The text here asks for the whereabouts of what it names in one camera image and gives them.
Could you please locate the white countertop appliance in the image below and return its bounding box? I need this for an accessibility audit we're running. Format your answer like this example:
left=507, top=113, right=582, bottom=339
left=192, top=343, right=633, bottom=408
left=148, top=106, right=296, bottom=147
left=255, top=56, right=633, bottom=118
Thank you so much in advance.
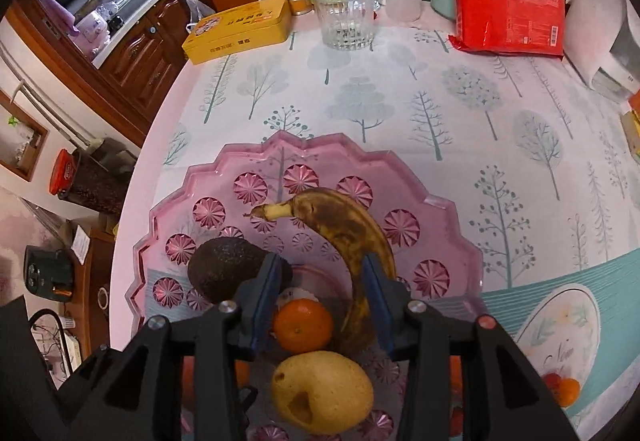
left=590, top=0, right=640, bottom=104

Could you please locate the dark avocado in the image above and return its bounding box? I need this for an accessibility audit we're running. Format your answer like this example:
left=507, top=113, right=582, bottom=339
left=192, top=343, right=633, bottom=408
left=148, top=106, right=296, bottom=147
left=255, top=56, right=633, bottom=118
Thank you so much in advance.
left=187, top=237, right=293, bottom=304

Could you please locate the yellow sponge pack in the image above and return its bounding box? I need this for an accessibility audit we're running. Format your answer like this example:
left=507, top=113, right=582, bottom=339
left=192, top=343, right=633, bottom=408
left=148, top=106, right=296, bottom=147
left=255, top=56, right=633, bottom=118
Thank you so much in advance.
left=620, top=108, right=640, bottom=146

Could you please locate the spotted yellow banana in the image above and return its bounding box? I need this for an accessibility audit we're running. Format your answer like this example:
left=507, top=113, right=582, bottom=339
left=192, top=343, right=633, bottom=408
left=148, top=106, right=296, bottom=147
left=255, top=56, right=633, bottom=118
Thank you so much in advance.
left=244, top=187, right=398, bottom=357

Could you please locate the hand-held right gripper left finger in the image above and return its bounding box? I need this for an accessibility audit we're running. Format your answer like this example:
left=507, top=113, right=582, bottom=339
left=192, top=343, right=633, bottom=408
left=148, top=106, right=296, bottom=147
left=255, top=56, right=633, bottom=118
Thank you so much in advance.
left=65, top=253, right=293, bottom=441

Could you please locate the red lid storage jar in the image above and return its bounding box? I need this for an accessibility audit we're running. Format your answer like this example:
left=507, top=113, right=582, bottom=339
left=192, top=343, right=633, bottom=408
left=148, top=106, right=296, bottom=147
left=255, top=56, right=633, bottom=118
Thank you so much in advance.
left=50, top=148, right=126, bottom=216

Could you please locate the teal striped placemat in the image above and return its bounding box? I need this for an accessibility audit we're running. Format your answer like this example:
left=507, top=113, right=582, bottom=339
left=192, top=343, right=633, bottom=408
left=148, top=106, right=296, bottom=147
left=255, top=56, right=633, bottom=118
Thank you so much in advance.
left=480, top=256, right=640, bottom=441

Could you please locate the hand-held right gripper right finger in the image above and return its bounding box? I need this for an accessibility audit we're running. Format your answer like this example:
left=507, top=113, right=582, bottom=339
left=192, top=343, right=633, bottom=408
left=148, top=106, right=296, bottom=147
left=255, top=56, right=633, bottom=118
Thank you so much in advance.
left=362, top=255, right=581, bottom=441

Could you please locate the dark green appliance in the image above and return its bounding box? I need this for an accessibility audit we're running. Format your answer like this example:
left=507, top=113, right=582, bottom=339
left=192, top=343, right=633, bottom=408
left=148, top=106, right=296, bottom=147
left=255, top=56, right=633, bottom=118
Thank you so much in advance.
left=24, top=245, right=76, bottom=304

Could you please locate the white plastic bag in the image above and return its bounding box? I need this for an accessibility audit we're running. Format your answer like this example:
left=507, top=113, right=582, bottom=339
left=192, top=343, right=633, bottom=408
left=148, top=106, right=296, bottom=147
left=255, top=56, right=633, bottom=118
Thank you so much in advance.
left=185, top=0, right=216, bottom=34

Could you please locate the clear drinking glass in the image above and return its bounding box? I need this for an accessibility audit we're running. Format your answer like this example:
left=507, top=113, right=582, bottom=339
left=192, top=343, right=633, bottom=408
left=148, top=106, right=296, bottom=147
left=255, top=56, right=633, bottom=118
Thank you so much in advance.
left=311, top=0, right=376, bottom=52

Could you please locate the small orange tangerine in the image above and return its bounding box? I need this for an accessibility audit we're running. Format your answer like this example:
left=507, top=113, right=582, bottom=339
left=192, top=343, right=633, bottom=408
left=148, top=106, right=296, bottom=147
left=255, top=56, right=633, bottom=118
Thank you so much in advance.
left=556, top=378, right=582, bottom=408

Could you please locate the yellow tin box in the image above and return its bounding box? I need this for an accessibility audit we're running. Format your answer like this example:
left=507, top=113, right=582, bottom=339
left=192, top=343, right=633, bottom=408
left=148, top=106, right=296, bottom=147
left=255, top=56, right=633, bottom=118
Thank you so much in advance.
left=181, top=0, right=293, bottom=66

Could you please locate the tree print tablecloth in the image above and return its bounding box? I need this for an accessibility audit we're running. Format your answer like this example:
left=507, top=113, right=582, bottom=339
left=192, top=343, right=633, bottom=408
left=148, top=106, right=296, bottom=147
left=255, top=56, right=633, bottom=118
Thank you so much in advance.
left=110, top=0, right=640, bottom=441

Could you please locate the pink plastic fruit bowl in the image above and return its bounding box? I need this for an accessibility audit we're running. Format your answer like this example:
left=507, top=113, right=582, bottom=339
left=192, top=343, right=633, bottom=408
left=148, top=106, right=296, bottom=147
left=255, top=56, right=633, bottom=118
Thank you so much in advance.
left=125, top=130, right=483, bottom=441

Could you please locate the yellow pear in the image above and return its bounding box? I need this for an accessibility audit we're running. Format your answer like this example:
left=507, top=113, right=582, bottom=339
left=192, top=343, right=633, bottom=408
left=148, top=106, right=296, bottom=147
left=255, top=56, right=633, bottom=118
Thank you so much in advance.
left=271, top=351, right=375, bottom=436

